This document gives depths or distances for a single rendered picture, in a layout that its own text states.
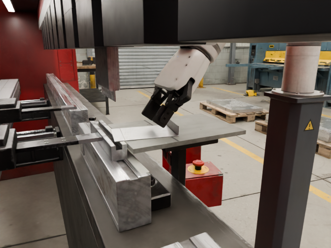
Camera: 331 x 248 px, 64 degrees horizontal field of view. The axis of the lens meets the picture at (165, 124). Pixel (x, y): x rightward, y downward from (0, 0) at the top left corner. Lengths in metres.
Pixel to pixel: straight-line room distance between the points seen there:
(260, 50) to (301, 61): 7.02
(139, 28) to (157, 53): 8.32
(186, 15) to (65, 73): 2.53
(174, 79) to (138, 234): 0.29
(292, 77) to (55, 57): 2.08
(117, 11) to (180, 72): 0.26
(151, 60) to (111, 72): 8.03
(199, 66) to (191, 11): 0.38
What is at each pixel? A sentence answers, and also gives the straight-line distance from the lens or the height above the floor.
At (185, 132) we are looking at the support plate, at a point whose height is 1.00.
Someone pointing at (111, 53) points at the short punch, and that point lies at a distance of 0.48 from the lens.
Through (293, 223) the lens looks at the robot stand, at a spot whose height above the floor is 0.45.
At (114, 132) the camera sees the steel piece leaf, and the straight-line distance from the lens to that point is 0.57.
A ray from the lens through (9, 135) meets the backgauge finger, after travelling 0.55.
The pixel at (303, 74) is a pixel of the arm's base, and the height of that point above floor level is 1.08.
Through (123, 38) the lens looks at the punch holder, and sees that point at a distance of 0.29.
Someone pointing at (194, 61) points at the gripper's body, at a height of 1.15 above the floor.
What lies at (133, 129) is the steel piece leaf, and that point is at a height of 1.00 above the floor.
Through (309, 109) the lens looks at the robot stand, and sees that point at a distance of 1.14.
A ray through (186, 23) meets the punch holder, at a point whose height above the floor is 1.19.
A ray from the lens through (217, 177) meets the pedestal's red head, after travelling 0.90.
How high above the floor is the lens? 1.17
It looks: 16 degrees down
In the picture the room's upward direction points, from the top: straight up
